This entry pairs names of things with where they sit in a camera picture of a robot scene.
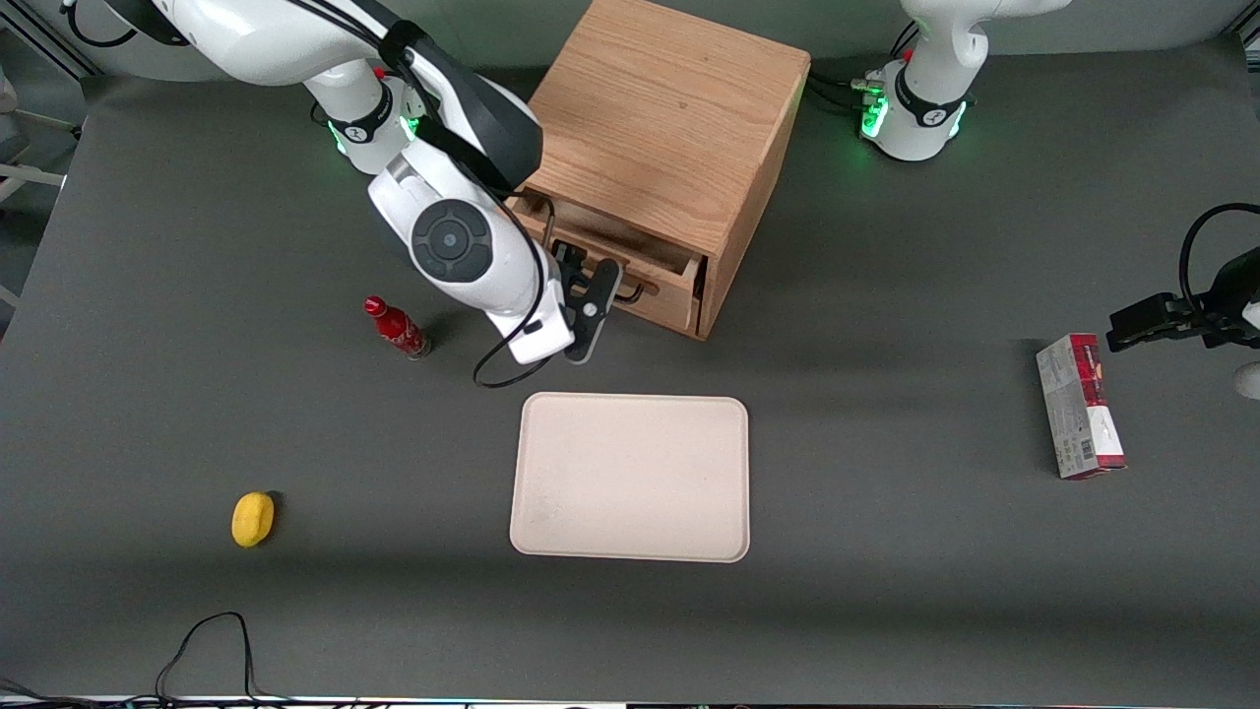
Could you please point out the wooden drawer cabinet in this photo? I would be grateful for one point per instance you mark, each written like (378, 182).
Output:
(669, 108)

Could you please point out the beige rectangular tray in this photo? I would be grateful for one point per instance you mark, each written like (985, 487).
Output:
(630, 478)

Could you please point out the yellow lemon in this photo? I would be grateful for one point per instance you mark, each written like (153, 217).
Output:
(252, 519)

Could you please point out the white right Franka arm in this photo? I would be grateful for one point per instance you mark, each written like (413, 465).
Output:
(448, 236)

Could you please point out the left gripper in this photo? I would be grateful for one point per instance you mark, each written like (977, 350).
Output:
(1219, 317)

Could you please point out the wooden drawer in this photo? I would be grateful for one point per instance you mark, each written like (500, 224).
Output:
(674, 295)

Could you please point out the grey and red carton box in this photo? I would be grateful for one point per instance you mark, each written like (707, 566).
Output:
(1078, 406)

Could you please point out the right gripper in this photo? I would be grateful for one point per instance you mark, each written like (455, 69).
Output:
(568, 262)

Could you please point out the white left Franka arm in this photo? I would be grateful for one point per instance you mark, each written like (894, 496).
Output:
(930, 89)

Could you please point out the red soda bottle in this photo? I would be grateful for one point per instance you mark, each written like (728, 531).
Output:
(399, 329)

